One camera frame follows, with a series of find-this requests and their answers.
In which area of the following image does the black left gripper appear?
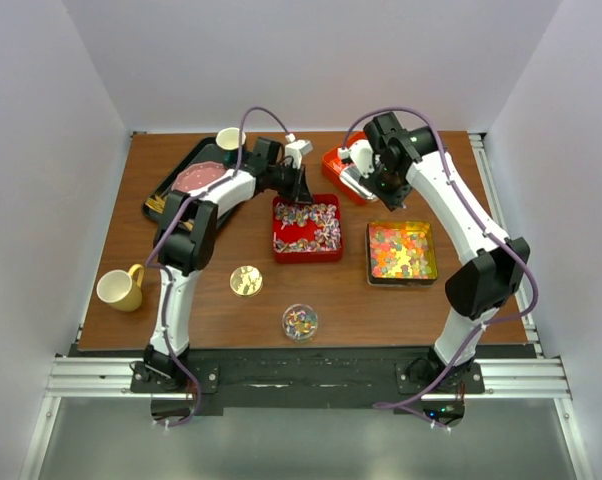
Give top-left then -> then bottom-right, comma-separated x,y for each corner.
266,160 -> 312,203

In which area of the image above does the red box of swirl candies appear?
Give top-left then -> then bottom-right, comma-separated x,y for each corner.
272,194 -> 344,264

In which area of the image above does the orange box of candies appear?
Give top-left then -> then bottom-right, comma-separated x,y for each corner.
321,147 -> 371,206

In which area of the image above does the tin of star candies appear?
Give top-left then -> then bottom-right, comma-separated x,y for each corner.
365,221 -> 438,287

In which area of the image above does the gold jar lid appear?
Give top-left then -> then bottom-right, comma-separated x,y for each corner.
229,265 -> 263,297

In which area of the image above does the clear glass jar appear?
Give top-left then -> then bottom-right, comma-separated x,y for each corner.
281,303 -> 319,343

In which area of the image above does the silver metal scoop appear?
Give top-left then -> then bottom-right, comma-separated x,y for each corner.
339,165 -> 378,202

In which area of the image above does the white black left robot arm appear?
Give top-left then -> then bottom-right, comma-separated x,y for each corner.
143,135 -> 313,392

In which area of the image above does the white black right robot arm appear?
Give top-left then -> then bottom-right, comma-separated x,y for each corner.
352,110 -> 530,393

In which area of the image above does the dark green mug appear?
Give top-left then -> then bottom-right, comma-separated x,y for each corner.
215,127 -> 246,168

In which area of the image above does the black serving tray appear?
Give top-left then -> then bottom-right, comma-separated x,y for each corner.
142,137 -> 235,231

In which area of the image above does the pink polka dot plate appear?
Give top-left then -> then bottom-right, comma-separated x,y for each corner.
171,161 -> 226,193

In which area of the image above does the gold cutlery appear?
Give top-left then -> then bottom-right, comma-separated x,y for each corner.
144,195 -> 165,214

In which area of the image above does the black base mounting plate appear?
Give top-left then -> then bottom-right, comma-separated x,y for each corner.
130,346 -> 485,426

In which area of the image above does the yellow mug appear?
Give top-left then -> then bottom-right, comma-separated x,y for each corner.
96,264 -> 145,312

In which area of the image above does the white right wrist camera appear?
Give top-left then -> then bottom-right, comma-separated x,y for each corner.
337,140 -> 375,178

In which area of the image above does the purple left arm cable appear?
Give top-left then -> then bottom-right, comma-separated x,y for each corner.
144,105 -> 295,429

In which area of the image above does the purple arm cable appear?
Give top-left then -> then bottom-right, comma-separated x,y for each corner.
343,105 -> 540,417
144,105 -> 295,429

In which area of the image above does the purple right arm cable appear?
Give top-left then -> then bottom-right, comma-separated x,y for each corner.
343,105 -> 540,417

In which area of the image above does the aluminium frame rail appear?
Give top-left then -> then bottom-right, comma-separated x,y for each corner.
44,357 -> 572,399

